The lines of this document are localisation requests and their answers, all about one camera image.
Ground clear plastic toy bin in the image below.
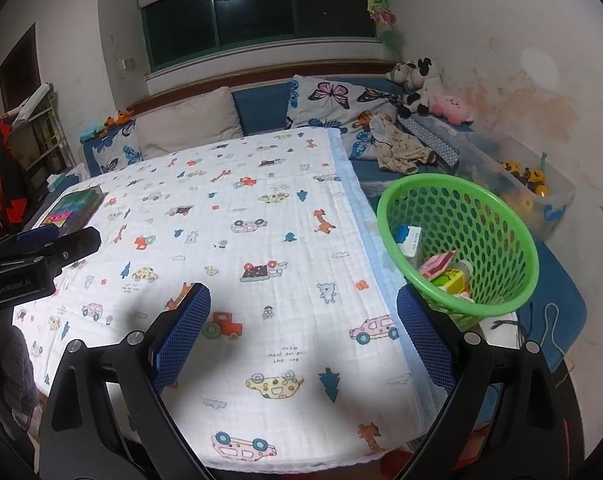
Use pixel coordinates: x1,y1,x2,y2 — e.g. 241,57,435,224
458,131,576,240

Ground left butterfly pillow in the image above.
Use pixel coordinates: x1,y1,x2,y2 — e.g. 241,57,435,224
82,119,144,177

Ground pink plush toy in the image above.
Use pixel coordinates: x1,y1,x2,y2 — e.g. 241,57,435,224
429,93,474,126

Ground blue floor mat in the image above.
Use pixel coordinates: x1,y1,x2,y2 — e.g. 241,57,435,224
517,242,587,372

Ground black white cow plush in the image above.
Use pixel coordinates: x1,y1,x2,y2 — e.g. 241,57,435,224
385,56,445,118

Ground pink snack box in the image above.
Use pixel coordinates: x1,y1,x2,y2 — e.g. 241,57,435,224
419,250,458,281

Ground beige pillow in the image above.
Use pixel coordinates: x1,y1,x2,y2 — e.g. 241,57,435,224
134,87,244,159

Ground blue white patterned cloth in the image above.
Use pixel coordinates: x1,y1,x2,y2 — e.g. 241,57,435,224
397,114,465,170

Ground metal shelf rack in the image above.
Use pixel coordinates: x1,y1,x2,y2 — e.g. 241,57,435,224
8,82,75,186

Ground blue white milk carton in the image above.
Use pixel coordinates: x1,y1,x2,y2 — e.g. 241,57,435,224
394,224,422,259

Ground green plastic mesh basket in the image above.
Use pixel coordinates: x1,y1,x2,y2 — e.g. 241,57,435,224
376,174,539,330

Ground clear plastic bottle yellow label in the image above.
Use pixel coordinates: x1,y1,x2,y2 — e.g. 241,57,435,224
431,259,474,296

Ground orange toy on headboard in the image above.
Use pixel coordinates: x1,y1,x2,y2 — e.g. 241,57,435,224
104,110,132,129

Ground colourful dark box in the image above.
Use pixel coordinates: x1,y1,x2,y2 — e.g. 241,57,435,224
39,186,105,236

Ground butterfly print pillow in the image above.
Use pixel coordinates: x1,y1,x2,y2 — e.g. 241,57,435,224
286,75,399,159

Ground dark window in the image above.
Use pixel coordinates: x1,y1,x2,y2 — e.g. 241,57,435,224
141,0,375,72

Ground colourful wall decoration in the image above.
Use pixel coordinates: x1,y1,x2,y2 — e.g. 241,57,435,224
367,0,402,58

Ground beige patterned clothes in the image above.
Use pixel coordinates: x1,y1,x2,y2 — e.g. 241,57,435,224
370,115,437,176

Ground white cartoon print blanket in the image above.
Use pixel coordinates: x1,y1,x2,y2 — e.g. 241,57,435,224
13,128,443,474

